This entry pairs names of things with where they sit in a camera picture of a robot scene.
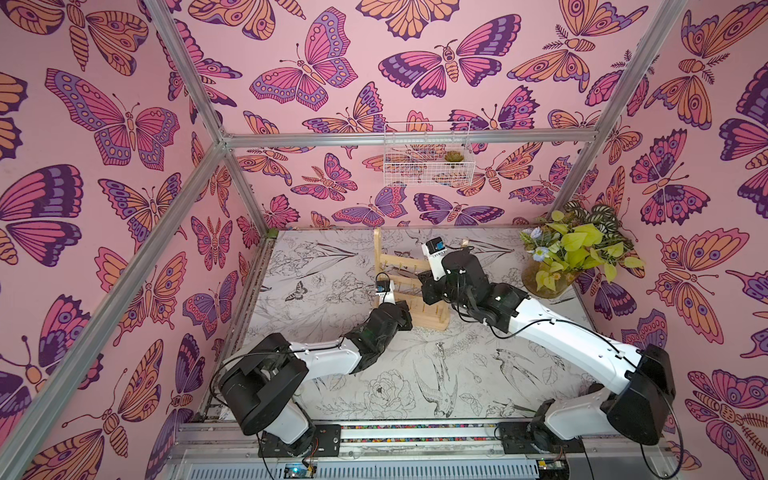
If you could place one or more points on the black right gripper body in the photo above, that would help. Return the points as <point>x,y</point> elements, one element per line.
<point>430,288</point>

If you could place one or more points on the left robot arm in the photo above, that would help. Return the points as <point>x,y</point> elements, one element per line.
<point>259,382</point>

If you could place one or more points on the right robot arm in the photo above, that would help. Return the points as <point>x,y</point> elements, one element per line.
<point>636,385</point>

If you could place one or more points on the wooden jewelry display stand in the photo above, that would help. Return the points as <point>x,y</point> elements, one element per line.
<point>401,276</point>

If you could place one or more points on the small succulent in basket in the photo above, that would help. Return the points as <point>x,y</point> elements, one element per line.
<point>454,156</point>

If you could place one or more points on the potted green plant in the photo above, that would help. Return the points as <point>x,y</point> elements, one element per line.
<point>575,241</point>

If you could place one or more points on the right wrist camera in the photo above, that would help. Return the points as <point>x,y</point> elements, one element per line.
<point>434,251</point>

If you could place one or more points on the white wire basket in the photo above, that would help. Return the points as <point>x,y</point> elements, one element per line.
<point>413,155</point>

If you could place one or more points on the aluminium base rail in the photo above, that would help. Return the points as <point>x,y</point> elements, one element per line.
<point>414,449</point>

